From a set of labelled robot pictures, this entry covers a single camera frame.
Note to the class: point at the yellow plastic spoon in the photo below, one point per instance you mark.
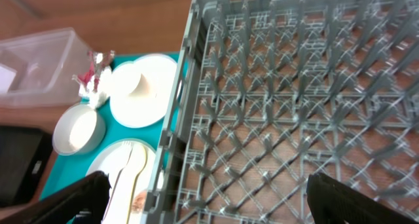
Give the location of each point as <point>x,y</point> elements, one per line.
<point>138,162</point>

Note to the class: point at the clear plastic bin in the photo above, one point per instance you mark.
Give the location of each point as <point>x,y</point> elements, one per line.
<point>37,69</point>

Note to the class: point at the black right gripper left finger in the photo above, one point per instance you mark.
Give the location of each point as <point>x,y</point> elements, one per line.
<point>84,201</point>

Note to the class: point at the grey bowl with rice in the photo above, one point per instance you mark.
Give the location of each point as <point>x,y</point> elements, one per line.
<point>78,131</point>

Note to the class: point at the grey dishwasher rack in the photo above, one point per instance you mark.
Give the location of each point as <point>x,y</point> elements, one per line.
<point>268,92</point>

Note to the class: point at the brown food scrap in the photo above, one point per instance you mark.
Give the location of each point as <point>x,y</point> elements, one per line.
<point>139,202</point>

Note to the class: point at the red foil wrapper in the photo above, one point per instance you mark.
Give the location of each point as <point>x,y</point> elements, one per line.
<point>98,62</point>

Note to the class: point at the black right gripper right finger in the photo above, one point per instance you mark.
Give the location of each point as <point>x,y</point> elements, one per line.
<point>332,202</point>

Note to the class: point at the grey plate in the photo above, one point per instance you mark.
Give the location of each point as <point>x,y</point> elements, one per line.
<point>108,161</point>

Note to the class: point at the white paper cup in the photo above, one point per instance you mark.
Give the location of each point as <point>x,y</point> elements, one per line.
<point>129,80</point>

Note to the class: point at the white plastic fork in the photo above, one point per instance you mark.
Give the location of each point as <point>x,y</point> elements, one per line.
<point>129,146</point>

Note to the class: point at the teal plastic tray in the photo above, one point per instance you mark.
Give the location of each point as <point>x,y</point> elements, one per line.
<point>69,169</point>

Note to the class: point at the black bin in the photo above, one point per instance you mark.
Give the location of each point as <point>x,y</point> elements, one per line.
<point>24,155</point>

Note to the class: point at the pink rimmed white plate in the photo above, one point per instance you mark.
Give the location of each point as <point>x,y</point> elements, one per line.
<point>137,112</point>

